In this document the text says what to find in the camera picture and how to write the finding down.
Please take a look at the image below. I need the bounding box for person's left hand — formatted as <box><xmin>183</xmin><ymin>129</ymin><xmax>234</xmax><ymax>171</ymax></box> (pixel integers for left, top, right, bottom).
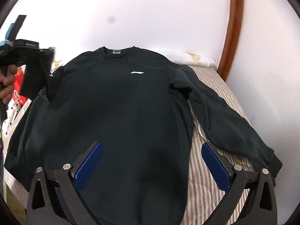
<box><xmin>1</xmin><ymin>65</ymin><xmax>17</xmax><ymax>104</ymax></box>

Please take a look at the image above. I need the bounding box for black sweatshirt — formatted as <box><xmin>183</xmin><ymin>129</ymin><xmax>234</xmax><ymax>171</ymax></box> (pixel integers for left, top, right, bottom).
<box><xmin>4</xmin><ymin>47</ymin><xmax>282</xmax><ymax>224</ymax></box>

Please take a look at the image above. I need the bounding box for brown wooden door frame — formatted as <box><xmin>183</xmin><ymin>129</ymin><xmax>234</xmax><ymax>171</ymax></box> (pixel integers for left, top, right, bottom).
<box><xmin>217</xmin><ymin>0</ymin><xmax>244</xmax><ymax>81</ymax></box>

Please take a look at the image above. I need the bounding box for white black dotted pillow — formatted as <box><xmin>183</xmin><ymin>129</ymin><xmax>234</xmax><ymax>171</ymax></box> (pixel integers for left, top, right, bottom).
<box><xmin>1</xmin><ymin>100</ymin><xmax>21</xmax><ymax>137</ymax></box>

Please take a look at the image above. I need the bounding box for striped mattress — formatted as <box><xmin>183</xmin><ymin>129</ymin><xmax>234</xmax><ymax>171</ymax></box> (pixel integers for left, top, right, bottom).
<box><xmin>4</xmin><ymin>66</ymin><xmax>246</xmax><ymax>224</ymax></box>

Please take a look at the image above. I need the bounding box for red paper bag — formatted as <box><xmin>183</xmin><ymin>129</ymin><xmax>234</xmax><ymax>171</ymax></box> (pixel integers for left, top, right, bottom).
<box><xmin>12</xmin><ymin>72</ymin><xmax>27</xmax><ymax>106</ymax></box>

